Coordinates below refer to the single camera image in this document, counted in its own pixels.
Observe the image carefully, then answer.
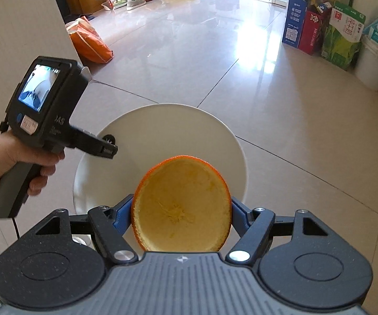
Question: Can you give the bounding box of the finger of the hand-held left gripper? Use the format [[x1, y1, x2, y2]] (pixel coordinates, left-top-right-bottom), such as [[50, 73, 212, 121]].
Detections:
[[74, 128, 119, 160]]

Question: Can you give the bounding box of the white bucket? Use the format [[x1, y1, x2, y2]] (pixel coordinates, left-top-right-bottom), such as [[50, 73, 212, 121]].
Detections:
[[354, 34, 378, 92]]

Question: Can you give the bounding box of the orange peel half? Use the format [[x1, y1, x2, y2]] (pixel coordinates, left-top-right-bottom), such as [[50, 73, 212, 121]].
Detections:
[[130, 155, 233, 253]]

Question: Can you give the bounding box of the white trash bin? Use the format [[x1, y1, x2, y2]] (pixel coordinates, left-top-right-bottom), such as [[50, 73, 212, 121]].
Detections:
[[72, 103, 249, 246]]

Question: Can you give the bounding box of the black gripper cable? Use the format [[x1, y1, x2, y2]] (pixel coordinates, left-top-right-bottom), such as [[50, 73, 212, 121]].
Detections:
[[11, 217, 22, 239]]

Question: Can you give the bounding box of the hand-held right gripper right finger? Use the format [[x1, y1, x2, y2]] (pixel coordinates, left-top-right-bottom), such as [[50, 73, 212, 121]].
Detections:
[[226, 197, 337, 266]]

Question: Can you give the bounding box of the tall blue box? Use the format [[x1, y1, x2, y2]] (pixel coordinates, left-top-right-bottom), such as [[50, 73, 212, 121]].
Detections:
[[282, 0, 309, 49]]

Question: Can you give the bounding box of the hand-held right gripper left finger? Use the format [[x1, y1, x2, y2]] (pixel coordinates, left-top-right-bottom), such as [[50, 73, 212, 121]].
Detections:
[[28, 194, 140, 265]]

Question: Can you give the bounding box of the pale cabinet panel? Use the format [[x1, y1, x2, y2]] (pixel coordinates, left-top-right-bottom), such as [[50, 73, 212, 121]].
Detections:
[[0, 0, 79, 148]]

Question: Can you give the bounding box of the orange bag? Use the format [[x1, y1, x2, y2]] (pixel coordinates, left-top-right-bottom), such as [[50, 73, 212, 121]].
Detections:
[[65, 16, 115, 64]]

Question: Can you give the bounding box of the red box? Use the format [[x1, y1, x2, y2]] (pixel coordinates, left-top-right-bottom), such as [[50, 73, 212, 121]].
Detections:
[[299, 8, 327, 56]]

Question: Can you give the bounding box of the green printed box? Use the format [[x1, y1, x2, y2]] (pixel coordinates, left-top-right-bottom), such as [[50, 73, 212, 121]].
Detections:
[[321, 1, 366, 71]]

